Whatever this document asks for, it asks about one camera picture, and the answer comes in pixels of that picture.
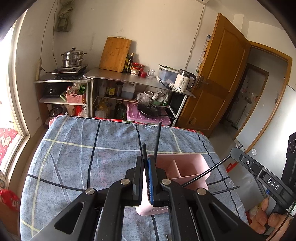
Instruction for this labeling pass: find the white air conditioner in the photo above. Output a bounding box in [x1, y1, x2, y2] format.
[197, 0, 210, 4]

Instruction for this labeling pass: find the stainless steel steamer pot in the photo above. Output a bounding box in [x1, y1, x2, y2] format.
[61, 47, 86, 68]

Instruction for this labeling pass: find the yellow cooking oil bottle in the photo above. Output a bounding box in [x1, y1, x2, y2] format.
[94, 98, 111, 118]

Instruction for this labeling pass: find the clear drinking glass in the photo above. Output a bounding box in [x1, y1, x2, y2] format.
[147, 69, 155, 79]

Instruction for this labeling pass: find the blue checked tablecloth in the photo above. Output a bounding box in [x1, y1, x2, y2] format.
[19, 114, 249, 241]

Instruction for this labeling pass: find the white refrigerator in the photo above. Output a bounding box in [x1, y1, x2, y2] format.
[231, 86, 295, 211]

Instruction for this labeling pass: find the person's right hand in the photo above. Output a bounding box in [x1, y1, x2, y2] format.
[249, 198, 287, 238]

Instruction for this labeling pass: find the black frying pan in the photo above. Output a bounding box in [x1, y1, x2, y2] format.
[137, 102, 174, 119]

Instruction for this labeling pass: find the brown wooden door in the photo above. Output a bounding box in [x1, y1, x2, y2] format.
[176, 14, 251, 137]

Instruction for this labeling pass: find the white plastic jug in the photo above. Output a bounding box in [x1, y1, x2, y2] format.
[121, 82, 136, 99]

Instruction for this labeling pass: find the metal kitchen shelf table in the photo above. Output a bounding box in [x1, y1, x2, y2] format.
[84, 67, 195, 126]

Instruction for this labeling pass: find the induction cooker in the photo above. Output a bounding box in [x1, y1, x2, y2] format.
[51, 64, 88, 76]

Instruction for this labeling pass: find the hanging grey green cloth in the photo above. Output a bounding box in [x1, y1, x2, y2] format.
[54, 1, 74, 32]

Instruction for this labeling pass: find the clear plastic food container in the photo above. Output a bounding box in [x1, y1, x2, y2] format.
[159, 64, 179, 85]

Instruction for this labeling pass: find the pink storage bin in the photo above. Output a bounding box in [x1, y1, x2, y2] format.
[126, 103, 171, 126]

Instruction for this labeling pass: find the low metal side shelf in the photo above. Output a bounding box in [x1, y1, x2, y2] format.
[34, 74, 93, 125]

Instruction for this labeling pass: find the wooden cutting board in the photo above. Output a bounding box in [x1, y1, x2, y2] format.
[99, 37, 132, 72]

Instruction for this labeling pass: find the dark sauce bottle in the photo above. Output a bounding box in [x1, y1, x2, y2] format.
[126, 53, 134, 73]

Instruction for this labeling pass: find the red lidded jar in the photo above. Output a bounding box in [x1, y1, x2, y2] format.
[130, 63, 140, 76]

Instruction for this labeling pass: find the white electric kettle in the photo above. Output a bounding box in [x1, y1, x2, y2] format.
[173, 69, 196, 92]

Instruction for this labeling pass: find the pink plastic basket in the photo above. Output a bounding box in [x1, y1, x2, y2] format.
[65, 87, 86, 104]

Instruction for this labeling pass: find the pink utensil holder box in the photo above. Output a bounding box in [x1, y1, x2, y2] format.
[135, 153, 209, 216]

